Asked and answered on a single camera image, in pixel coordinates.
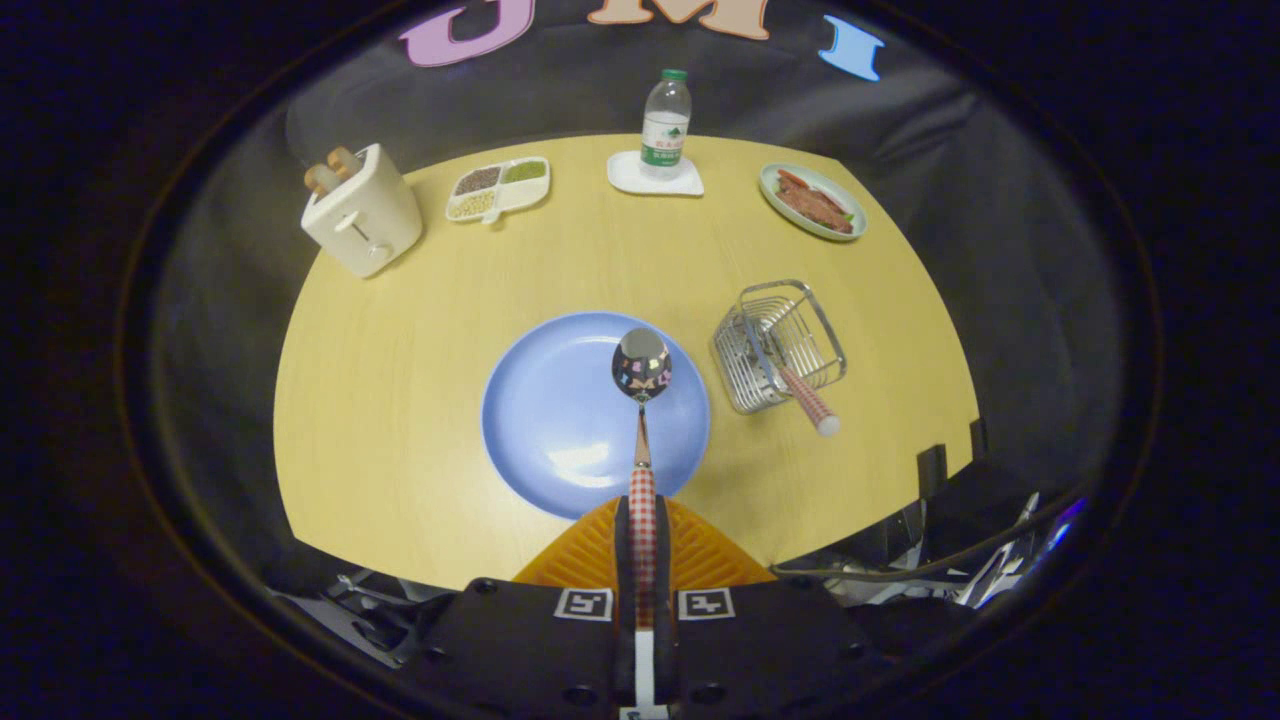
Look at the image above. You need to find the cream toaster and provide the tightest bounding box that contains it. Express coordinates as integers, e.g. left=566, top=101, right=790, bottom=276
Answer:
left=301, top=143, right=424, bottom=279

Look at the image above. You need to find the fork with red checked handle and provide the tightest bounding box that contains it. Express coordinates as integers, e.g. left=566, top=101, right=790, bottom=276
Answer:
left=745, top=318, right=842, bottom=438

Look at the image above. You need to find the sliced red meat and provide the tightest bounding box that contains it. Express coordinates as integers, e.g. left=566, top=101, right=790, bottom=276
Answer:
left=775, top=170, right=856, bottom=235

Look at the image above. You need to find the clear water bottle green cap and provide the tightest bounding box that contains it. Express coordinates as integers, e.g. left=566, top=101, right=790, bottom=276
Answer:
left=640, top=69, right=693, bottom=181

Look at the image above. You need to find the white divided dish of beans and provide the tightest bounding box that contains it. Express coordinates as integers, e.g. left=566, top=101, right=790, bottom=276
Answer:
left=445, top=157, right=552, bottom=225

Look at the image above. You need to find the black backdrop cloth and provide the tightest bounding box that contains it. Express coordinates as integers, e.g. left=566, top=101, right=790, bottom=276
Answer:
left=150, top=0, right=1131, bottom=571

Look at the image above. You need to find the blue plate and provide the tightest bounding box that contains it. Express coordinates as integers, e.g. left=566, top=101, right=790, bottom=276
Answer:
left=481, top=312, right=712, bottom=521

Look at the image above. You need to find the white coaster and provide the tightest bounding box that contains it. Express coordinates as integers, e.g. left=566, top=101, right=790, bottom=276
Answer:
left=607, top=150, right=705, bottom=197

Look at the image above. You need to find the spoon with red checked handle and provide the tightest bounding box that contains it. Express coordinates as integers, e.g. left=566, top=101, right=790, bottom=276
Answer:
left=611, top=327, right=673, bottom=713

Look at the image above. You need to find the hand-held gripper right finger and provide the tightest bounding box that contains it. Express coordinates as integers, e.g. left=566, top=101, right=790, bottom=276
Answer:
left=650, top=495, right=891, bottom=720

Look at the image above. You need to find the pale green plate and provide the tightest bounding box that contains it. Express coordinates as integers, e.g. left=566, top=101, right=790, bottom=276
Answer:
left=758, top=163, right=869, bottom=243

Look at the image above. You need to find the metal wire basket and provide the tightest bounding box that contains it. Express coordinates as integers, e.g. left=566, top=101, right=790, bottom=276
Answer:
left=711, top=280, right=848, bottom=416

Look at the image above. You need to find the bundle of cables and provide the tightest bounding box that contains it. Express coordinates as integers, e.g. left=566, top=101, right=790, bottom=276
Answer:
left=780, top=485, right=1086, bottom=611

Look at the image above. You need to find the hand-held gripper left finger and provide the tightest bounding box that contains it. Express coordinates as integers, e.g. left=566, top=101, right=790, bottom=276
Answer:
left=425, top=495, right=641, bottom=720

